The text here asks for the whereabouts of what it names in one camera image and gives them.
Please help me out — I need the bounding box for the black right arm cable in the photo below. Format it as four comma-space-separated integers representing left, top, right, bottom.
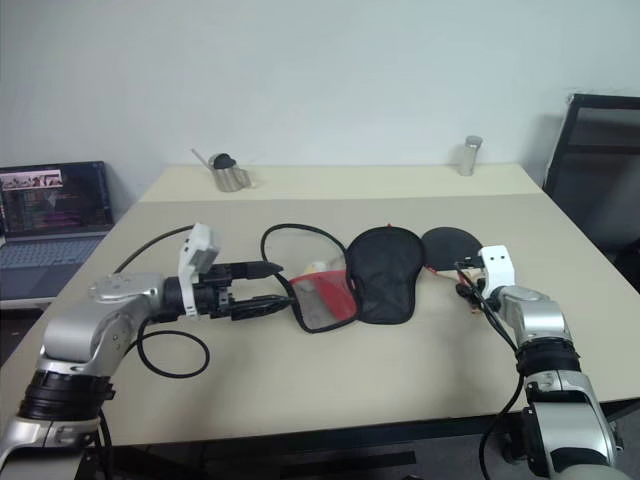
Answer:
467, 284, 529, 480

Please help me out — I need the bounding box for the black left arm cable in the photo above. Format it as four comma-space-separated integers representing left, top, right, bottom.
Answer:
113, 224, 212, 379

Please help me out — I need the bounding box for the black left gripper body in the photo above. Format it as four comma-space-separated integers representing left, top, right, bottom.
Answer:
196, 264, 253, 322

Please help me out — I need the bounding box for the open grey laptop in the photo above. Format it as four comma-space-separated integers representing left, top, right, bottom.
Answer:
0, 160, 117, 305

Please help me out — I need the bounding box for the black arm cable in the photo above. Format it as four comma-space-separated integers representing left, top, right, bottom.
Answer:
113, 224, 212, 379
467, 284, 529, 480

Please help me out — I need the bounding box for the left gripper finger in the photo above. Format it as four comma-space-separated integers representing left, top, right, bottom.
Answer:
233, 259, 285, 280
230, 294, 297, 322

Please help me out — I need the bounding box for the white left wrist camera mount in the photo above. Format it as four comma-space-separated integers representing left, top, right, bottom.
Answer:
177, 222, 224, 318

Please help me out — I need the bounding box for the silver metal cylinder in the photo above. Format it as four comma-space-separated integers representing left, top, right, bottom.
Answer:
459, 135, 484, 178

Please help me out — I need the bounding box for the black and red paddle case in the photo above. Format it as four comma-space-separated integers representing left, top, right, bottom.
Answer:
260, 222, 427, 334

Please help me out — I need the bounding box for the black table tennis paddle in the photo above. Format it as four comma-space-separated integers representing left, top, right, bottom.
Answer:
421, 226, 484, 282

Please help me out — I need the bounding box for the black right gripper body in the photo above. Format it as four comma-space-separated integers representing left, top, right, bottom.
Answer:
462, 255, 490, 303

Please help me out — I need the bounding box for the black chair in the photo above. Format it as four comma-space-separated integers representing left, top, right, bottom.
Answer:
541, 92, 640, 292

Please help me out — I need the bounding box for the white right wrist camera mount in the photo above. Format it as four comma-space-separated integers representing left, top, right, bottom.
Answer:
473, 244, 517, 302

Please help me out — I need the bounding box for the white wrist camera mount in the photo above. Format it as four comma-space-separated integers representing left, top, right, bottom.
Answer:
177, 222, 224, 318
473, 244, 517, 302

